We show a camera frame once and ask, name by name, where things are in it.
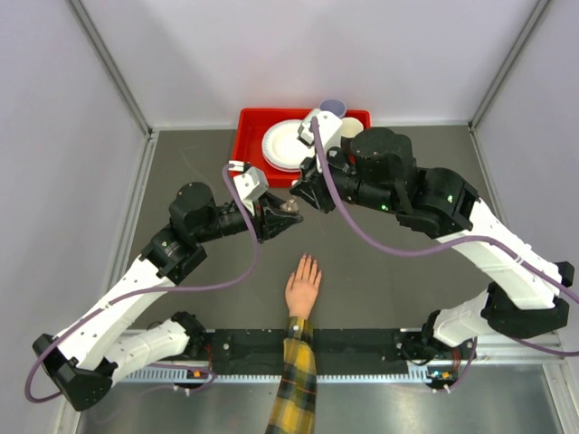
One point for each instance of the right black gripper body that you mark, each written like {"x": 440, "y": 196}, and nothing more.
{"x": 344, "y": 175}

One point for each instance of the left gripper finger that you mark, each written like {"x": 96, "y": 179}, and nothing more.
{"x": 274, "y": 203}
{"x": 278, "y": 223}

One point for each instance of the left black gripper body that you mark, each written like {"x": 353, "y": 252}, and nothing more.
{"x": 261, "y": 204}

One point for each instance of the glitter nail polish bottle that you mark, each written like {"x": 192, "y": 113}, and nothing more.
{"x": 290, "y": 206}

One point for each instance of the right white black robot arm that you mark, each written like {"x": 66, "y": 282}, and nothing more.
{"x": 379, "y": 172}

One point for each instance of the yellow plaid sleeve forearm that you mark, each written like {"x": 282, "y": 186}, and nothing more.
{"x": 294, "y": 408}

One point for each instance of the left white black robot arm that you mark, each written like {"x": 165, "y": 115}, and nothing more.
{"x": 87, "y": 359}

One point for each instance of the mannequin hand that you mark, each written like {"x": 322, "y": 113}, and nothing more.
{"x": 302, "y": 288}

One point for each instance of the lower white plate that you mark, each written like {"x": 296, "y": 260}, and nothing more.
{"x": 283, "y": 163}

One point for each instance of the white plate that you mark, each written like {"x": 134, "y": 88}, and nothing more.
{"x": 283, "y": 163}
{"x": 281, "y": 140}

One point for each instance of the upper white plate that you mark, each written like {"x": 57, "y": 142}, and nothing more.
{"x": 281, "y": 140}

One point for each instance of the dark green mug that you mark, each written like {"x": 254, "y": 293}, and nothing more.
{"x": 351, "y": 127}

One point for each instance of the lavender plastic cup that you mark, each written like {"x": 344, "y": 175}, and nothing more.
{"x": 335, "y": 106}

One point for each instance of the red plastic tray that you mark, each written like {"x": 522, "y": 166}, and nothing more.
{"x": 253, "y": 124}

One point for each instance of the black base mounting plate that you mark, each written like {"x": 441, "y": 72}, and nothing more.
{"x": 332, "y": 351}

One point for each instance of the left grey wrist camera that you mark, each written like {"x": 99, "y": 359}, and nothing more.
{"x": 251, "y": 181}

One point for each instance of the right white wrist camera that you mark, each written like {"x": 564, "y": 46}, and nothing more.
{"x": 329, "y": 128}

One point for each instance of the aluminium frame rail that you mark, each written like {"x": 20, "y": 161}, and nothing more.
{"x": 501, "y": 349}

